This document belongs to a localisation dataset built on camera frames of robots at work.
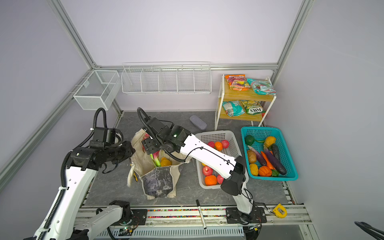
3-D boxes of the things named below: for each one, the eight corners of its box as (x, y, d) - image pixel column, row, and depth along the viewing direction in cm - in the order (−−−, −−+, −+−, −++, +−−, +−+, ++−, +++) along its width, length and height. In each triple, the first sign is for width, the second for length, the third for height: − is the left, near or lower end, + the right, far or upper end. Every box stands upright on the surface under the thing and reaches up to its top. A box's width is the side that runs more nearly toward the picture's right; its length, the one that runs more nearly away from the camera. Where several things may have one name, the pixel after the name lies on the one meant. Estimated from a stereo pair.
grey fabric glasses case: (187, 121, 117) (187, 118, 114) (192, 117, 120) (192, 114, 117) (203, 131, 111) (203, 128, 108) (208, 126, 113) (208, 123, 111)
